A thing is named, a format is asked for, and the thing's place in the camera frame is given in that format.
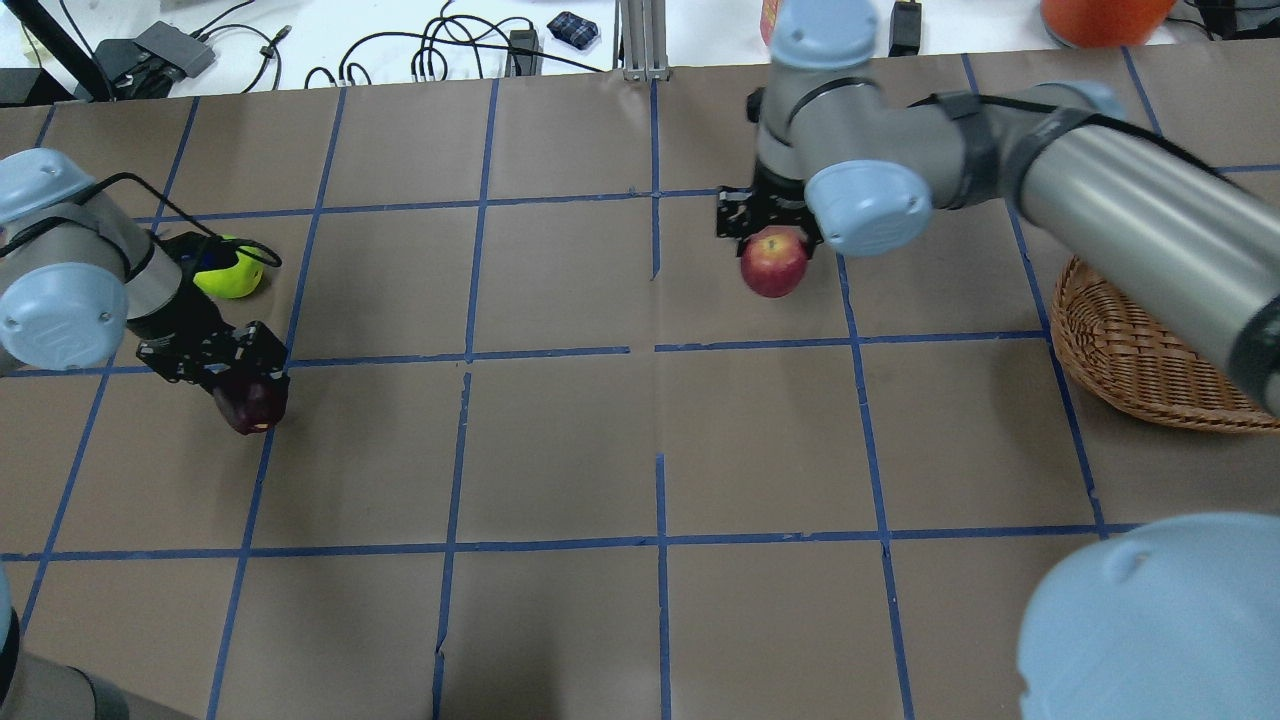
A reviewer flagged green apple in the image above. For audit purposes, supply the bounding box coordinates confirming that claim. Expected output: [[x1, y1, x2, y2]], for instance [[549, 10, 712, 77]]
[[193, 234, 268, 299]]

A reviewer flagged dark red apple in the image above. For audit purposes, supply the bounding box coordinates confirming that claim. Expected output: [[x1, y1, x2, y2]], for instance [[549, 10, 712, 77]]
[[210, 373, 291, 436]]

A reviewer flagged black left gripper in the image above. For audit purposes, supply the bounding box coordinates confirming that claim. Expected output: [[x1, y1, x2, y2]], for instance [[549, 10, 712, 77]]
[[136, 322, 291, 391]]

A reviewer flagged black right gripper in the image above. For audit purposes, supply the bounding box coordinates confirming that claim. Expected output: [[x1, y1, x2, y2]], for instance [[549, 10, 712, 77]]
[[716, 176, 826, 251]]

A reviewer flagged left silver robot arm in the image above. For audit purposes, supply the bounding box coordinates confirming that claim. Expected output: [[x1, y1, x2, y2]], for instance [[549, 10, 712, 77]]
[[1, 149, 291, 436]]

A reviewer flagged red yellow apple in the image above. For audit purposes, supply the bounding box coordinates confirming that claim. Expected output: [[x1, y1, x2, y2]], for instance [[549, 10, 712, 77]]
[[739, 225, 810, 299]]

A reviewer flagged orange bucket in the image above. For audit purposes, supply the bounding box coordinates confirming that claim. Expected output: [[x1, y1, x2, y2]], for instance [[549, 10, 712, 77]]
[[1039, 1, 1175, 47]]

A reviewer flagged black power adapter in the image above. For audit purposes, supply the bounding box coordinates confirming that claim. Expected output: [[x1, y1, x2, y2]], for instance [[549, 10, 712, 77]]
[[504, 28, 541, 77]]

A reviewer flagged wicker basket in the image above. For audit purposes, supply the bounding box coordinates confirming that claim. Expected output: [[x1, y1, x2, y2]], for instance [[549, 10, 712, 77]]
[[1048, 256, 1279, 436]]

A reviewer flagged aluminium frame post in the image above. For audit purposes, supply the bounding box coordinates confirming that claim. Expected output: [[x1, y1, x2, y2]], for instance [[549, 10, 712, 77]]
[[614, 0, 671, 82]]

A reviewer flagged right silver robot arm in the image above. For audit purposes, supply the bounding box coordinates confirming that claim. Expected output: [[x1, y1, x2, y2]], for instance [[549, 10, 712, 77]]
[[717, 1, 1279, 719]]

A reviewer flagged grey usb hub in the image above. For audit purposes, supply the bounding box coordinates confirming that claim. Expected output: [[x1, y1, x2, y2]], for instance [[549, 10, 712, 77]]
[[133, 20, 215, 79]]

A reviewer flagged orange juice bottle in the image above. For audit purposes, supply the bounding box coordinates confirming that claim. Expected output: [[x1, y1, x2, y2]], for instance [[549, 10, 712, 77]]
[[758, 0, 781, 46]]

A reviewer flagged black monitor stand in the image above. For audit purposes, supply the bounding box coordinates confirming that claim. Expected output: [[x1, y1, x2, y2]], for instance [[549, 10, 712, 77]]
[[3, 1, 116, 102]]

